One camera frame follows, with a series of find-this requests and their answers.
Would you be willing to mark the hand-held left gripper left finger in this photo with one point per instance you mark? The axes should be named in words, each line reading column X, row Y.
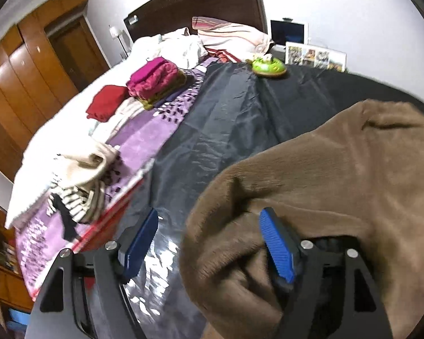
column 141, row 243

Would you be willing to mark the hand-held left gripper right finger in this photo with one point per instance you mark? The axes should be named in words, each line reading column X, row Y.
column 279, row 243

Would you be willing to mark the brown fleece cloth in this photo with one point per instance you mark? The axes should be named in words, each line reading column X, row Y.
column 339, row 169

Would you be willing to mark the black white striped garment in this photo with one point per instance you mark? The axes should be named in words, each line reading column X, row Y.
column 88, row 201

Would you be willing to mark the beige sweater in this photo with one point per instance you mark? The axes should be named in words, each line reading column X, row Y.
column 81, row 169

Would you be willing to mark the purple patterned bedsheet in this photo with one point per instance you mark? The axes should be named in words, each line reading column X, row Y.
column 141, row 137

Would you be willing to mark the cream striped folded cloth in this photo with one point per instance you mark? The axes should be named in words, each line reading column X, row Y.
column 127, row 113

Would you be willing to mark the black shiny bed cover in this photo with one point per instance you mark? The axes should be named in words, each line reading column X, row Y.
column 233, row 120

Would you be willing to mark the wooden bookshelf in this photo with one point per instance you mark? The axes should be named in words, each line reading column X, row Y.
column 7, row 254

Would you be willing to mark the white fluffy blanket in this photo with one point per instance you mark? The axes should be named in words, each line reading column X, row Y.
column 56, row 130

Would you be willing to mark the red folded garment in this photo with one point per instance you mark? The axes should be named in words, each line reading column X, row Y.
column 106, row 102

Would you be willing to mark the blue container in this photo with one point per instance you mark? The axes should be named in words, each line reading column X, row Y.
column 17, row 321

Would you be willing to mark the olive folded garment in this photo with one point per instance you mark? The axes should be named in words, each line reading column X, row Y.
column 162, row 95

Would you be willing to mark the magenta folded garment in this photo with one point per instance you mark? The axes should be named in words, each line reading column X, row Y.
column 152, row 76

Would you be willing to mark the green toy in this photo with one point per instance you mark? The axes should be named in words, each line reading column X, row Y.
column 268, row 67

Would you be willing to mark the wooden wardrobe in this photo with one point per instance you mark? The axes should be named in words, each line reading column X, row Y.
column 21, row 95

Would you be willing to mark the pale blue quilt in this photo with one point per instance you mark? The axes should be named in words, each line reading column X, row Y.
column 145, row 46

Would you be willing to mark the white floral cloth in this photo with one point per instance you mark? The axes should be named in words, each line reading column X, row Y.
column 187, row 49

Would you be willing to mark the brown wooden door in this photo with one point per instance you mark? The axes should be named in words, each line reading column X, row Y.
column 77, row 53

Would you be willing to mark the white framed monitor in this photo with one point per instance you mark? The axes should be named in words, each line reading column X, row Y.
column 288, row 31

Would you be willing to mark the white bedside lamp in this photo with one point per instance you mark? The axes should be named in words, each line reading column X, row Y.
column 113, row 31

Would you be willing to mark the pink striped pillow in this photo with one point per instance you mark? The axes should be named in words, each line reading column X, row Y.
column 229, row 35

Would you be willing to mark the pale pink cloth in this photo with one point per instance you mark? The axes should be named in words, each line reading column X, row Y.
column 180, row 32

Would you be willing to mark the dark wooden headboard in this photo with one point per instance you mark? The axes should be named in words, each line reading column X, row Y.
column 198, row 3

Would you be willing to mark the photo collage frame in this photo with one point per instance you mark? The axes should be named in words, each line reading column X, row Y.
column 314, row 56

